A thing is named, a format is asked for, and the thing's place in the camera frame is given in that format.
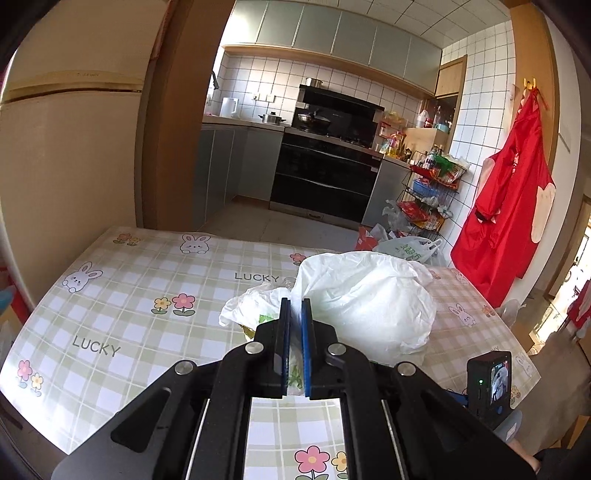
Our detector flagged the large white plastic bag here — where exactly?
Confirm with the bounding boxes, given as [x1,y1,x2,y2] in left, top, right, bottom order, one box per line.
[293,250,438,366]

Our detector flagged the cream refrigerator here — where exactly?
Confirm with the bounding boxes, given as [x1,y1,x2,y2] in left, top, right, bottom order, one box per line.
[0,0,160,324]

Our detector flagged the black built-in oven stove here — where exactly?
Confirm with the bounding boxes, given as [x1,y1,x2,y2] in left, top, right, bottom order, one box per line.
[269,127,383,227]

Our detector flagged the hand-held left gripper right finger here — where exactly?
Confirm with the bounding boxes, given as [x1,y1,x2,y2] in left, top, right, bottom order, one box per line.
[301,298,539,480]

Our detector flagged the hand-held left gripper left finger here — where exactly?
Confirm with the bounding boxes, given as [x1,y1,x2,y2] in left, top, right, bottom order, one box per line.
[50,298,293,480]

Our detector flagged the white shopping bag green print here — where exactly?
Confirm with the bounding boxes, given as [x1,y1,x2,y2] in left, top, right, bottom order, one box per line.
[372,233,444,266]

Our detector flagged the green print plastic bag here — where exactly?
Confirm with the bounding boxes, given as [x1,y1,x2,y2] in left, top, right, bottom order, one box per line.
[219,286,306,398]

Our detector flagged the grey kitchen cabinets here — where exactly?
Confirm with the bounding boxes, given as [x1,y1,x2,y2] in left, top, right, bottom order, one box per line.
[222,0,444,95]
[191,124,284,222]

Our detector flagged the group of bottles and jars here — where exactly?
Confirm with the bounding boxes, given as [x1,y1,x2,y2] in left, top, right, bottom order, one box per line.
[376,106,455,169]

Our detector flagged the grey lower kitchen cabinets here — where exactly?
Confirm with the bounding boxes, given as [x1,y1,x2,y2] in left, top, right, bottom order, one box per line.
[191,124,284,222]

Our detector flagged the black range hood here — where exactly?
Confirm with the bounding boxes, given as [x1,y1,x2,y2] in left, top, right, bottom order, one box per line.
[298,84,385,139]

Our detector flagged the red bag on floor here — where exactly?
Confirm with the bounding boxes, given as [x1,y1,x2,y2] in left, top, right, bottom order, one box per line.
[355,225,384,252]

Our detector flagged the black wire storage rack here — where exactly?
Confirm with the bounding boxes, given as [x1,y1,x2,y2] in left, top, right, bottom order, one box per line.
[399,161,465,236]

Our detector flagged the wooden door frame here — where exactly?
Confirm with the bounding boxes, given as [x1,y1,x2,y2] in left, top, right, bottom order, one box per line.
[136,0,238,232]

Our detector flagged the red apron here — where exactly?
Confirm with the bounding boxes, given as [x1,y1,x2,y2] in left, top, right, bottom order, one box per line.
[450,88,557,309]

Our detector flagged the wooden wall cabinet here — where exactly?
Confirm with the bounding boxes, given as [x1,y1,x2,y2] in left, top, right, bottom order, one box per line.
[434,54,468,97]

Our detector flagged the crumpled white plastic bags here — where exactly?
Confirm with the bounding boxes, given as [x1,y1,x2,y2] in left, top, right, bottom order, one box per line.
[382,199,409,230]

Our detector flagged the clear plastic bag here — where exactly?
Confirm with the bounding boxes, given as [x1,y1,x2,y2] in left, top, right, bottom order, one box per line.
[499,299,527,328]

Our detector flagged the black wok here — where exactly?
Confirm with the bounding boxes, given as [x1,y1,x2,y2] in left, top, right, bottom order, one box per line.
[295,111,332,132]

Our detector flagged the grey upper kitchen cabinets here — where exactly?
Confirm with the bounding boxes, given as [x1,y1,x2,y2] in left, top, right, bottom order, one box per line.
[222,0,444,95]

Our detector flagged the checked bunny tablecloth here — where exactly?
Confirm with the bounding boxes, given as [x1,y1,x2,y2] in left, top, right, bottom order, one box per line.
[0,225,541,480]

